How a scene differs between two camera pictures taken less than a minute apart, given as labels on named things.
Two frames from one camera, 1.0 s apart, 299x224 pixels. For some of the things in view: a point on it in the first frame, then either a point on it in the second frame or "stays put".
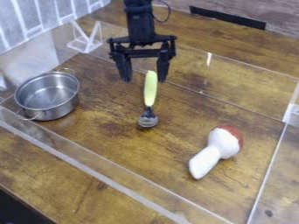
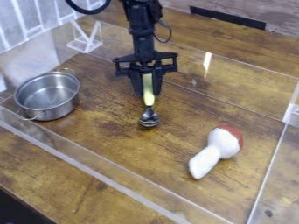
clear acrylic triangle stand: (84, 44) stays put
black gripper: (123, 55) → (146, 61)
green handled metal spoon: (150, 119) stays put
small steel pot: (47, 95) stays put
